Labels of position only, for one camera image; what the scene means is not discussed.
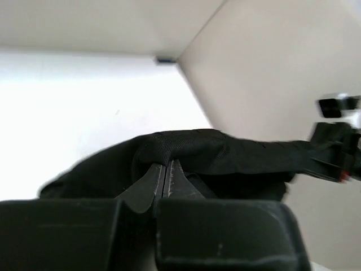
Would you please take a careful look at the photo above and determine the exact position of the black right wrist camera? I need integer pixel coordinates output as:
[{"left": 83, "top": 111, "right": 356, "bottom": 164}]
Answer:
[{"left": 318, "top": 93, "right": 360, "bottom": 119}]

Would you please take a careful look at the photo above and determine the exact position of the right corner label sticker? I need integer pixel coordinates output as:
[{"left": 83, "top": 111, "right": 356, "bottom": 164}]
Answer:
[{"left": 155, "top": 57, "right": 177, "bottom": 64}]

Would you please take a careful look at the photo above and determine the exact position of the black pleated skirt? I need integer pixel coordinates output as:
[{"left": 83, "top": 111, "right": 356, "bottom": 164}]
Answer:
[{"left": 38, "top": 129, "right": 313, "bottom": 201}]

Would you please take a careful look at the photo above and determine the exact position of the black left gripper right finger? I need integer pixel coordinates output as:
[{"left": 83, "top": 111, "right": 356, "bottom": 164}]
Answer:
[{"left": 155, "top": 161, "right": 311, "bottom": 271}]

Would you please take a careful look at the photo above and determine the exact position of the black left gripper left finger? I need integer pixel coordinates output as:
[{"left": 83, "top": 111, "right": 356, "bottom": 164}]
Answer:
[{"left": 1, "top": 164, "right": 165, "bottom": 270}]

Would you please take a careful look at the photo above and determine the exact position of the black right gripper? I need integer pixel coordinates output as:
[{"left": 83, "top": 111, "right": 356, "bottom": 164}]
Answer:
[{"left": 306, "top": 122, "right": 360, "bottom": 183}]

